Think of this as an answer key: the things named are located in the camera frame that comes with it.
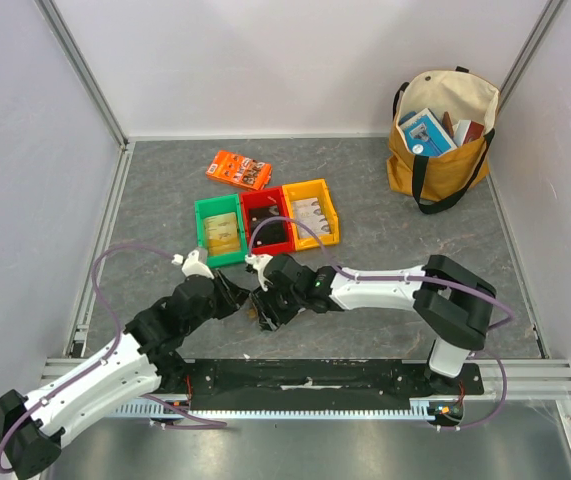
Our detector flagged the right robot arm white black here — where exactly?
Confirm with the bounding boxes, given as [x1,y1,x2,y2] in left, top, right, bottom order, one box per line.
[246,254,496,394]

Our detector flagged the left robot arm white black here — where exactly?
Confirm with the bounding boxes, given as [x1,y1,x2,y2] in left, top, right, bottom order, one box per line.
[0,271,250,479]

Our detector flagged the black cards in red bin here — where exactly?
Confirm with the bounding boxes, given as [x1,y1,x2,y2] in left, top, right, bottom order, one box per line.
[248,204,287,247]

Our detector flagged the gold cards in green bin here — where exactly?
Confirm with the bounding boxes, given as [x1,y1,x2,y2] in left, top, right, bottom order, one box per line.
[203,212,241,256]

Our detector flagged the white cards in yellow bin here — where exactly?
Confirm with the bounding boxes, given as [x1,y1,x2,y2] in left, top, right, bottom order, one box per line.
[291,197,332,236]

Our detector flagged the green plastic bin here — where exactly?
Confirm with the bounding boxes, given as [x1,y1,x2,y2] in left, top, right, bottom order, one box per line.
[194,194,248,268]

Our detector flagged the red plastic bin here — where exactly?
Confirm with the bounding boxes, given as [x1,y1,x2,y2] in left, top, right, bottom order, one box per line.
[240,187,294,256]

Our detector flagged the yellow plastic bin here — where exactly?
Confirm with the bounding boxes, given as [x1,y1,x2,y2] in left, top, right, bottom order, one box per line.
[282,179,340,245]

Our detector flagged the orange snack box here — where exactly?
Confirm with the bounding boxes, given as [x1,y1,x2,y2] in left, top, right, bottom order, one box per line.
[206,150,272,191]

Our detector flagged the yellow canvas tote bag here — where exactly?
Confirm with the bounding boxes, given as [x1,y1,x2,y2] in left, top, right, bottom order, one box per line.
[386,67,500,215]

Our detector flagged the blue white razor box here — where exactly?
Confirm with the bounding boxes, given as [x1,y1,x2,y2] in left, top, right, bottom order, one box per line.
[399,108,457,157]

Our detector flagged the brown item in bag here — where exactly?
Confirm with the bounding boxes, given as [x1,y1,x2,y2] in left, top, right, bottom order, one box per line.
[441,111,454,137]

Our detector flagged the white red box in bag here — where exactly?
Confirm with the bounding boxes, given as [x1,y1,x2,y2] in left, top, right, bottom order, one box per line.
[453,120,484,147]

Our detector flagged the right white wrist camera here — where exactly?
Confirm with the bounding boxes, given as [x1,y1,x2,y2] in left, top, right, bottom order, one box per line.
[245,254,272,291]

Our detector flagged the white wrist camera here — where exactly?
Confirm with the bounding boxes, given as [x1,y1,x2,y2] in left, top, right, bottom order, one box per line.
[171,247,214,279]
[245,254,272,291]

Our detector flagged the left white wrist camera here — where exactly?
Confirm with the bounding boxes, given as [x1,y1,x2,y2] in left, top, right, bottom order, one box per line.
[171,247,214,279]

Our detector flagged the black mounting base plate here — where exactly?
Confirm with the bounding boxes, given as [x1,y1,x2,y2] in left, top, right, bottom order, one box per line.
[159,359,484,400]

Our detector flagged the grey slotted cable duct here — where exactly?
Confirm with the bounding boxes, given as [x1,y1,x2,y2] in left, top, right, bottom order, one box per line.
[106,399,435,421]

